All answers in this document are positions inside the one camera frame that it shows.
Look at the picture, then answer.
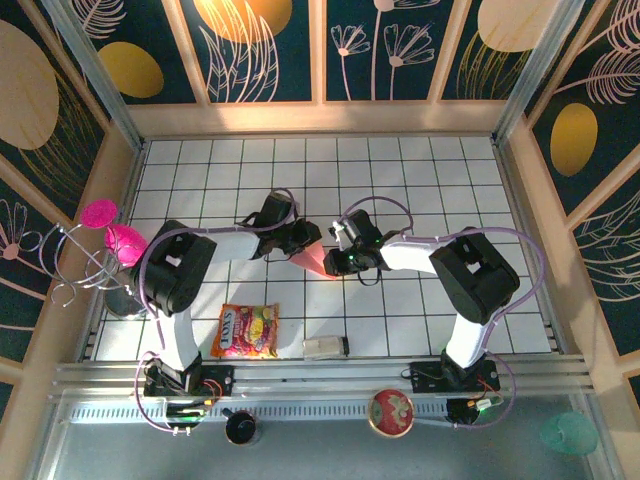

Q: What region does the pink cloth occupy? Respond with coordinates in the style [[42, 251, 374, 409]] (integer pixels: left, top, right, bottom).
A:
[[290, 242, 341, 279]]

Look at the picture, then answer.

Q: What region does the clear jar with black lid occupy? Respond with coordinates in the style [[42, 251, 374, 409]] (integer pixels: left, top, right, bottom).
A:
[[302, 335, 350, 361]]

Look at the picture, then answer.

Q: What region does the orange candy bag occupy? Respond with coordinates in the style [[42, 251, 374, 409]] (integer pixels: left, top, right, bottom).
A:
[[210, 302, 280, 360]]

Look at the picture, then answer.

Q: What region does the red strawberry bowl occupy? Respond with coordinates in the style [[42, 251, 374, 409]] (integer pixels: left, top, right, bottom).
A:
[[367, 388, 415, 439]]

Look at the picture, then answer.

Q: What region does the round magenta fuzzy ball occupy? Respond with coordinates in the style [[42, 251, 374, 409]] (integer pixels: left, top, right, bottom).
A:
[[103, 223, 150, 266]]

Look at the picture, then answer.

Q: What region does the flat magenta fuzzy disc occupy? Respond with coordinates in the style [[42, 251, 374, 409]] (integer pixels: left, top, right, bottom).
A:
[[81, 198, 119, 230]]

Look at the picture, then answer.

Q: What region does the shiny metal bowl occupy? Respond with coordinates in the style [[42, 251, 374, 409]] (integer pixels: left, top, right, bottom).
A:
[[103, 287, 149, 321]]

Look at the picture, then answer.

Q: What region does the black mug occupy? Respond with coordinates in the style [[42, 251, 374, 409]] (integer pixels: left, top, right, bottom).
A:
[[221, 407, 261, 446]]

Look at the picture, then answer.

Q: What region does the small electronics board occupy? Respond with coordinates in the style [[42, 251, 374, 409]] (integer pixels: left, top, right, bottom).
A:
[[446, 394, 506, 426], [164, 397, 211, 426]]

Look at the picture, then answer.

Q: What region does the green plastic cup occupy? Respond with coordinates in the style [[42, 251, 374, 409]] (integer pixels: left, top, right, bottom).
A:
[[539, 412, 599, 456]]

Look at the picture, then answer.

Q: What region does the aluminium mounting rail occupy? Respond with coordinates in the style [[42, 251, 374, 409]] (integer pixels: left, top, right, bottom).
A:
[[49, 354, 594, 401]]

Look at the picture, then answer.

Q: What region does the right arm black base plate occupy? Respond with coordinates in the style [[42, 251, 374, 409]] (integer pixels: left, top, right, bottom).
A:
[[399, 360, 500, 394]]

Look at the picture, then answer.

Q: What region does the slotted grey cable tray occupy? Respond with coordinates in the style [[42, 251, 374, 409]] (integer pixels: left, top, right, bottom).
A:
[[67, 399, 451, 425]]

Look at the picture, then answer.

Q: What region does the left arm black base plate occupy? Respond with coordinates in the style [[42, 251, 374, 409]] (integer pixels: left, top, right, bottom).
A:
[[143, 364, 236, 399]]

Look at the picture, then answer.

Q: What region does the silver wire rack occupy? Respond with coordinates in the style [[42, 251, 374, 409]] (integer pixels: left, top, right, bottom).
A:
[[38, 222, 131, 306]]

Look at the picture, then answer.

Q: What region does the aluminium frame post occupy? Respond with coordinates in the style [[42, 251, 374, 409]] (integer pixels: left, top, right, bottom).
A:
[[492, 0, 584, 144], [42, 0, 146, 151]]

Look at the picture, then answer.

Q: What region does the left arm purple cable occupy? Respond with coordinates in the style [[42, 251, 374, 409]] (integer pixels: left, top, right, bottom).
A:
[[133, 187, 301, 435]]

